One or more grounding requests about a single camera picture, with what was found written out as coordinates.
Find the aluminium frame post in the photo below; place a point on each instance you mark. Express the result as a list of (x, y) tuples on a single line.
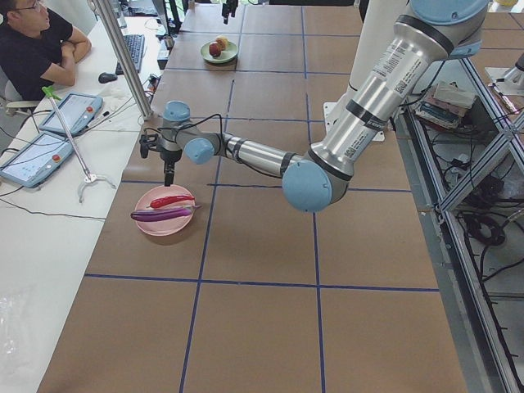
[(105, 10)]

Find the black keyboard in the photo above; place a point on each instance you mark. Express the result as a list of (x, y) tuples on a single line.
[(136, 45)]

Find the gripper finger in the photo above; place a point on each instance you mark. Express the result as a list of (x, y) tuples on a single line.
[(225, 13), (169, 178), (232, 7)]

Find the teach pendant tablet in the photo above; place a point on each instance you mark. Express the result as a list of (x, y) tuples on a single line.
[(38, 160), (78, 111)]

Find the red yellow pomegranate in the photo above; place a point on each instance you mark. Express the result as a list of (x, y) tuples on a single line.
[(215, 49)]

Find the red chili pepper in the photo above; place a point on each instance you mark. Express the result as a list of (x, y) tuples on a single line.
[(169, 200)]

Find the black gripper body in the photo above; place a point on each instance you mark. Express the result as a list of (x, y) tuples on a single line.
[(169, 157)]

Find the seated person black shirt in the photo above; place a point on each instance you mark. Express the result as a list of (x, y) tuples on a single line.
[(39, 48)]

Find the near teach pendant tablet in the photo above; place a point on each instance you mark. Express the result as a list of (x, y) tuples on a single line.
[(38, 160)]

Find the stack of books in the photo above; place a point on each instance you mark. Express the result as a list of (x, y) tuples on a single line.
[(445, 105)]

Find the far teach pendant tablet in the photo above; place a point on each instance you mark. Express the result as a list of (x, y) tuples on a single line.
[(78, 111)]

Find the green plate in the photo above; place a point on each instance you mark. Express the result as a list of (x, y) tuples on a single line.
[(226, 56)]

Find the black computer mouse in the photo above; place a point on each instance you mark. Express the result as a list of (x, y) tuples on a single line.
[(105, 78)]

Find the pink green peach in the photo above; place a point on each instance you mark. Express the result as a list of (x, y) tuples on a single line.
[(222, 41)]

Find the pink plate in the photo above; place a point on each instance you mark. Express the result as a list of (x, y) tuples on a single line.
[(164, 228)]

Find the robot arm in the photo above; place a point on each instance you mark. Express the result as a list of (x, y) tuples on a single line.
[(422, 32)]

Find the grabber reaching stick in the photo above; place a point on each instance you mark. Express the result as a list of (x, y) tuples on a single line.
[(90, 178)]

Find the purple eggplant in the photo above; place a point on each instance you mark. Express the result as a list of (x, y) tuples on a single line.
[(163, 214)]

